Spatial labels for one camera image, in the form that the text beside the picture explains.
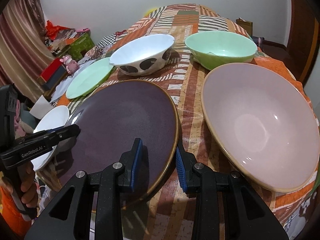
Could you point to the green storage box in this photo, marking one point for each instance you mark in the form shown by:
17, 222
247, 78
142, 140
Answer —
80, 47

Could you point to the striped brown curtain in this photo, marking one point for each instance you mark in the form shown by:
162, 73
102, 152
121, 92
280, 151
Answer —
23, 53

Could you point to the patchwork quilt bedspread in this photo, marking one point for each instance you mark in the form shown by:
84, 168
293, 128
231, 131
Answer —
169, 212

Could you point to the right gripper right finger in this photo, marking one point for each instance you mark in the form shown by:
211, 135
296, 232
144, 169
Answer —
225, 198

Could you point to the red plastic bag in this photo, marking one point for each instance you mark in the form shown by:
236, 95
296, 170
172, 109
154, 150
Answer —
53, 30

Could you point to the white bowl black spots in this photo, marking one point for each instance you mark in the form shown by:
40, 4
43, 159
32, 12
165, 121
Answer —
143, 56

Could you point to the green bowl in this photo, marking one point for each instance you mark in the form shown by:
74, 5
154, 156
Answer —
214, 48

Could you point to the person left hand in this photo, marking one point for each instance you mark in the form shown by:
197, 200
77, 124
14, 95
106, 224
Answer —
28, 186

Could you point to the red gift box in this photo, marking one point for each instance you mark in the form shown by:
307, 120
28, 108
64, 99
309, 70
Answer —
50, 69

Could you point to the mint green plate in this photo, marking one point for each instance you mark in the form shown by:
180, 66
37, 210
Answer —
89, 79

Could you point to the brown cardboard box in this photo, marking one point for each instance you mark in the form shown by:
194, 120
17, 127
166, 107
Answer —
247, 25

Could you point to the white cloth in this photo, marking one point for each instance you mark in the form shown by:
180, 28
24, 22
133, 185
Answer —
63, 85

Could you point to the dark blue box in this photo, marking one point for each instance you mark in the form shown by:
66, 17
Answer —
55, 79

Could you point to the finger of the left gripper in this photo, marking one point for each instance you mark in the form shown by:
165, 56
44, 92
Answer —
56, 135

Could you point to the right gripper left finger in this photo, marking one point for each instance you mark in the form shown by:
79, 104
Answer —
68, 215

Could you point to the pink rabbit figurine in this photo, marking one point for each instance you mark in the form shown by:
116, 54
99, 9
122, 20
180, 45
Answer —
70, 64

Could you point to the pink bowl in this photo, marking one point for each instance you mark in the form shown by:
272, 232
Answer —
263, 125

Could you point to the dark purple plate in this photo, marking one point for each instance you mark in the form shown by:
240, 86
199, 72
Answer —
110, 121

